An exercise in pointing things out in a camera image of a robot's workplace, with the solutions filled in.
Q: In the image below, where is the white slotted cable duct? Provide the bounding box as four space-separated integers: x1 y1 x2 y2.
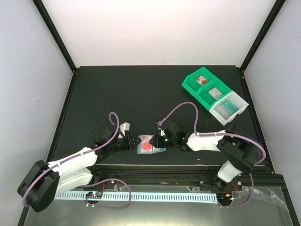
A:
55 191 217 204

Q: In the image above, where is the blue card holder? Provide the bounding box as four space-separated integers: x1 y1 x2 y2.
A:
137 135 166 154

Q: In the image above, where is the white card in bin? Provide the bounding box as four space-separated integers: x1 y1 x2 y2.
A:
208 88 223 100

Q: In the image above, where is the black front rail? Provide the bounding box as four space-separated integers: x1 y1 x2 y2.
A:
89 164 219 185

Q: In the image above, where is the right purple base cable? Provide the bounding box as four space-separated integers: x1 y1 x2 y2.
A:
216 174 256 210

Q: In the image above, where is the right black frame post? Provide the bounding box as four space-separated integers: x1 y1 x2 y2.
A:
240 0 286 72

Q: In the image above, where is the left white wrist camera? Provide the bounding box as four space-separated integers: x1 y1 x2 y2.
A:
119 122 130 136

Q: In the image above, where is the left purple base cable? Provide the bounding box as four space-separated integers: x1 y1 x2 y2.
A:
81 178 131 210

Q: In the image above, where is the black frame post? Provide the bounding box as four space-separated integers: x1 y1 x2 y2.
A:
240 0 286 72
33 0 77 73

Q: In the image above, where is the clear white bin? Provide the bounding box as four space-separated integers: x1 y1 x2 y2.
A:
209 91 249 126

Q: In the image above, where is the left small circuit board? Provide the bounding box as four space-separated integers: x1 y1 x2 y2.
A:
86 191 103 199

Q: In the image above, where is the red dot credit card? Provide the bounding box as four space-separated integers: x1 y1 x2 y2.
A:
141 135 153 153

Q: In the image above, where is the teal card in bin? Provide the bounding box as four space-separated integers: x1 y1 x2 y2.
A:
222 100 238 115

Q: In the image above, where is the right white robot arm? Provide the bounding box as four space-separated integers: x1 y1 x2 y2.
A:
150 121 266 191

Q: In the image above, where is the red dot card in bin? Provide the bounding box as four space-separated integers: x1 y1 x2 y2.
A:
196 76 208 86

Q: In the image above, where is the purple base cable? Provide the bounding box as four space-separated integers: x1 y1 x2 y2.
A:
81 178 131 210
216 174 256 210

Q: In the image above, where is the left black frame post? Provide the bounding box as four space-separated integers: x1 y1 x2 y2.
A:
33 0 77 73

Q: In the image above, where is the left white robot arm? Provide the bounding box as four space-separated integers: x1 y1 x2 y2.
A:
17 123 141 212

